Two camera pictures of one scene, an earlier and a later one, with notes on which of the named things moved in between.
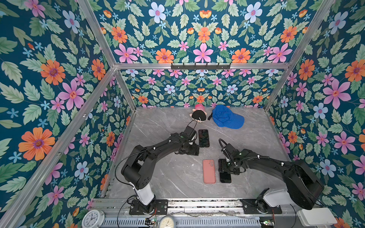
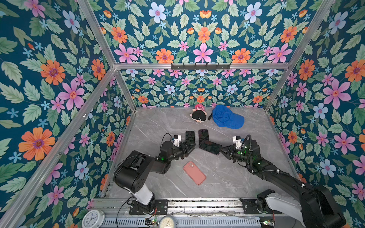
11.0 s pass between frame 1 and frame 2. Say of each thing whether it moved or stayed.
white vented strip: stayed
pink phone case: moved
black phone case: stayed
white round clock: stayed
